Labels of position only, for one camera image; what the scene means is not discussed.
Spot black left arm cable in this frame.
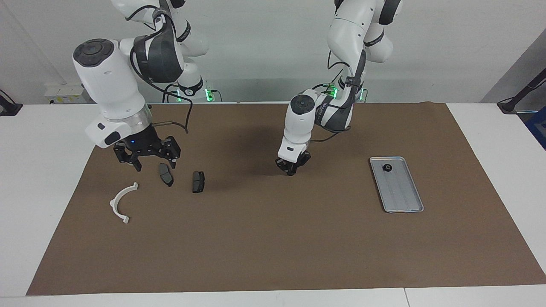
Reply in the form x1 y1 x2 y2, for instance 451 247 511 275
311 47 367 143

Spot black camera stand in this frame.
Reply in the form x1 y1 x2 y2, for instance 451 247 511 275
497 68 546 114

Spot silver ribbed metal tray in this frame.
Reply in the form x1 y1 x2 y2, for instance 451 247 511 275
369 156 425 213

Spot brown table mat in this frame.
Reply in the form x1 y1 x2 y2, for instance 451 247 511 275
26 101 546 296

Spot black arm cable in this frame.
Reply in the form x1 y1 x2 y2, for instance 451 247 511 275
311 47 367 143
126 4 193 135

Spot black base power cable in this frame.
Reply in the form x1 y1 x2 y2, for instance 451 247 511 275
162 83 179 103

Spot long dark brake pad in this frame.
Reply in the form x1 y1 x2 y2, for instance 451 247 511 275
158 162 174 187

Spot white semicircular bracket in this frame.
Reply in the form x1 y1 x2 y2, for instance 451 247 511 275
109 182 139 224

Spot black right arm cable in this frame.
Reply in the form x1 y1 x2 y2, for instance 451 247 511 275
126 4 193 135

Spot black table clamp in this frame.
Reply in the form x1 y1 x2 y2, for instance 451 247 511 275
0 90 23 116

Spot blue crate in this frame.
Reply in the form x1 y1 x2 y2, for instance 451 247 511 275
526 112 546 150

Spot white box stack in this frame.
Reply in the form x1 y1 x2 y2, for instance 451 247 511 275
44 82 92 104

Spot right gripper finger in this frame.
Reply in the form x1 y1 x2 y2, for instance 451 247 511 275
159 136 181 170
113 143 142 172

